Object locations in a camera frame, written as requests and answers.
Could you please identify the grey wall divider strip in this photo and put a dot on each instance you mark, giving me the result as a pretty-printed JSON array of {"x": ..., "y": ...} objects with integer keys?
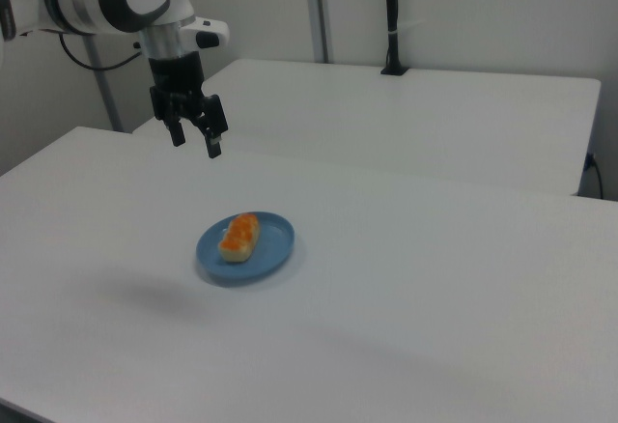
[{"x": 316, "y": 8}]

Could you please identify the orange glazed bread roll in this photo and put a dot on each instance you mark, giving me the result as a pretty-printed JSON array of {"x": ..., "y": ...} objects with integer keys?
[{"x": 240, "y": 238}]

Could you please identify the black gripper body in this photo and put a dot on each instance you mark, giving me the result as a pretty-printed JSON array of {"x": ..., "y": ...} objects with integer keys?
[{"x": 176, "y": 82}]

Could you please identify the grey metal frame post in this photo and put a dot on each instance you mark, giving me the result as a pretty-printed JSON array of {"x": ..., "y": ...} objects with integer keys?
[{"x": 103, "y": 85}]

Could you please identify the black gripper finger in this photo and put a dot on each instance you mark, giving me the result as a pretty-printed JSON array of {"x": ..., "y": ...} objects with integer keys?
[
  {"x": 211, "y": 145},
  {"x": 177, "y": 134}
]

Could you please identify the black camera pole with clamp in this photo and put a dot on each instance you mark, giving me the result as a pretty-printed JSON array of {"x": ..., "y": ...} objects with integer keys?
[{"x": 393, "y": 17}]

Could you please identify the blue oval plate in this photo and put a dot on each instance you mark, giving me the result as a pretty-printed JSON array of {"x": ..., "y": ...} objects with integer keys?
[{"x": 270, "y": 249}]

